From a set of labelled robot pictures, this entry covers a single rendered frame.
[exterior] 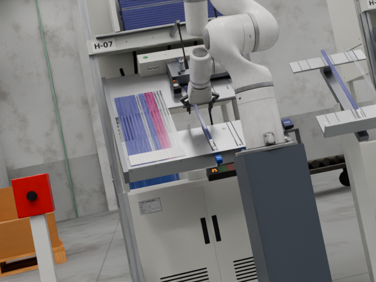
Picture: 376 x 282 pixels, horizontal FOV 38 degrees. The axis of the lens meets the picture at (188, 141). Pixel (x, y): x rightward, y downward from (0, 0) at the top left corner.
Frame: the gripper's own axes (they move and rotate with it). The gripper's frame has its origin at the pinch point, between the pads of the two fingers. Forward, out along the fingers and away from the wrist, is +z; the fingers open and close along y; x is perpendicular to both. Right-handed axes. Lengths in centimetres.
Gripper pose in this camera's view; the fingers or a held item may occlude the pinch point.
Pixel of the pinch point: (199, 109)
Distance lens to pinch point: 234.6
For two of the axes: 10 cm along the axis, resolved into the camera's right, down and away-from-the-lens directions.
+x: 1.6, 7.4, -6.5
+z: 0.1, 6.6, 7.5
